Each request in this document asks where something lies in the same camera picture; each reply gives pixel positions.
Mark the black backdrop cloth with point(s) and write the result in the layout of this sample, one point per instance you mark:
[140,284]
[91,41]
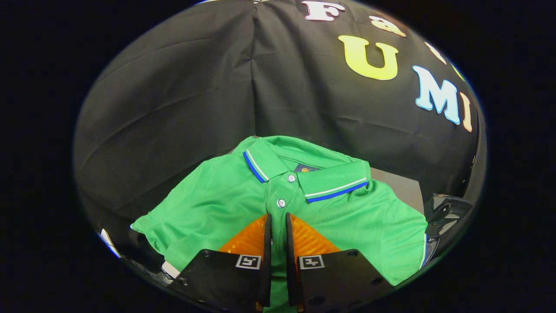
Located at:
[195,100]

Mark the green polo shirt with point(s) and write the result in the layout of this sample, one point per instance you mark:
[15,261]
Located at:
[226,200]

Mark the grey washing machine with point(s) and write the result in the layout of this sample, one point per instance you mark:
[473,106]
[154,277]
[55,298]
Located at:
[447,213]

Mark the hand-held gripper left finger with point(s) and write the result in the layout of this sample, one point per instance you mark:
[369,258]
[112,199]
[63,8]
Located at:
[230,278]

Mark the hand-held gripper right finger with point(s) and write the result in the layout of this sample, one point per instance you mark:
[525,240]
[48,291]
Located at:
[334,278]

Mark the grey box cabinet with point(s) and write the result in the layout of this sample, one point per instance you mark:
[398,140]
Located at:
[404,191]

